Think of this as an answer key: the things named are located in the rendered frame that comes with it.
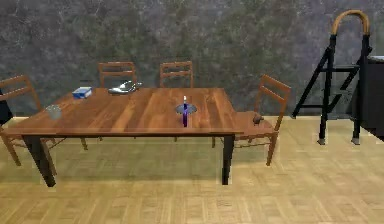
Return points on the brown wooden chair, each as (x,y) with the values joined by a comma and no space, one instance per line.
(18,90)
(176,73)
(263,128)
(116,71)

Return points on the brown wooden dining table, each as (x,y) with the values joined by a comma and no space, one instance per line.
(133,110)

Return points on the small brown object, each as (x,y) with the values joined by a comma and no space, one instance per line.
(257,118)

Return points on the silver pan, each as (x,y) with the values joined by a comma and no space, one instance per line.
(124,87)

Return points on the blue and white box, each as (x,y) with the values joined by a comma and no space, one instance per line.
(81,92)

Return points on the clear glass cup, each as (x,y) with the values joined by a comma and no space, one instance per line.
(53,111)

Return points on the black step ladder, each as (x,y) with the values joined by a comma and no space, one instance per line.
(328,83)

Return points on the dark cabinet with pale top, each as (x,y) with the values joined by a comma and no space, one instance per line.
(375,93)

